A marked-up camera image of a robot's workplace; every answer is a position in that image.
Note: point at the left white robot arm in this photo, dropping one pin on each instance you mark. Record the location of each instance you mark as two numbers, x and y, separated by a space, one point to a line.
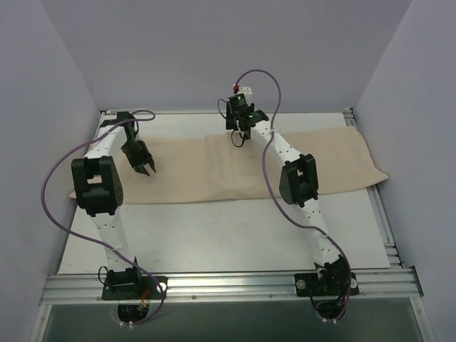
99 192

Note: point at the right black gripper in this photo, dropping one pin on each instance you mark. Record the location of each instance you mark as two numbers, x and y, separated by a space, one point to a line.
232 125

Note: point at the beige cloth kit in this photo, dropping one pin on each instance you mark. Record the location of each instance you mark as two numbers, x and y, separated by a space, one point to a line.
211 169

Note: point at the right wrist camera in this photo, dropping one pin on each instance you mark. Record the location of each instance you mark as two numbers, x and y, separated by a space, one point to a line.
247 92

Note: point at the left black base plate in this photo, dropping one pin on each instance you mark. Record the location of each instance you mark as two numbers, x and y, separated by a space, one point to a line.
122 288

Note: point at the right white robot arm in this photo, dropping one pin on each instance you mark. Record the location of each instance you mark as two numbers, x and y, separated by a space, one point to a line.
298 186

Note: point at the aluminium rail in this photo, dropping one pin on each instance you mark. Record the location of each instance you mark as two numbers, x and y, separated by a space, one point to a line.
348 111
79 289

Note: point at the back aluminium rail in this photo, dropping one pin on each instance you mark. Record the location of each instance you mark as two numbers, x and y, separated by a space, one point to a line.
348 111

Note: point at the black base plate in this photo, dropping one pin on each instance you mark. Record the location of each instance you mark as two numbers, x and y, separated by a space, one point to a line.
122 288
309 284

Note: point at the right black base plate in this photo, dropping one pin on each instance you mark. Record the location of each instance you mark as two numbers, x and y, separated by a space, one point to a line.
309 284

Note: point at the front aluminium rail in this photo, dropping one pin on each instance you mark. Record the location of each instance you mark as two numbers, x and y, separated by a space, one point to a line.
79 289

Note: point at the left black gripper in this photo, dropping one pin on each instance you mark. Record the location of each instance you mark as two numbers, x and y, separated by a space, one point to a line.
139 160

